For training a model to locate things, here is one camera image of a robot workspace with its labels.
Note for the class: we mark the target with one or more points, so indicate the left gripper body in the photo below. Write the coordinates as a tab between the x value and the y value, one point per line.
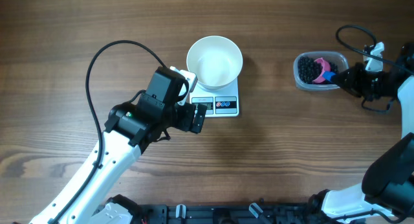
184	116

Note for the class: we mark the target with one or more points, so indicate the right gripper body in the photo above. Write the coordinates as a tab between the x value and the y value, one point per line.
361	81

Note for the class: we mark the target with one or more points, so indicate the pink scoop blue handle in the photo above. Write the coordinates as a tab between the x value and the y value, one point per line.
324	66

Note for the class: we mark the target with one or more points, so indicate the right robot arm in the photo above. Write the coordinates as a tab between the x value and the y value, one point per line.
386	189

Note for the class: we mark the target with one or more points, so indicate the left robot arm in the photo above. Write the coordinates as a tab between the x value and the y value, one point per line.
129	130

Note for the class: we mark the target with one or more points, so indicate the white digital kitchen scale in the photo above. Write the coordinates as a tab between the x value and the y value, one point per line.
223	102

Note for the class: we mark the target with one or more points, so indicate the white bowl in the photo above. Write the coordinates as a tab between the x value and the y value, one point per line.
216	60

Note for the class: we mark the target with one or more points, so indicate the black beans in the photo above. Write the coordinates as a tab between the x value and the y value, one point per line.
306	69

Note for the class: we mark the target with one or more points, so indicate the clear plastic container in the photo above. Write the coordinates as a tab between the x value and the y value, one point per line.
331	56

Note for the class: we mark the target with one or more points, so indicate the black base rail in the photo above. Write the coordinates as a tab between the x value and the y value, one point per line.
226	214

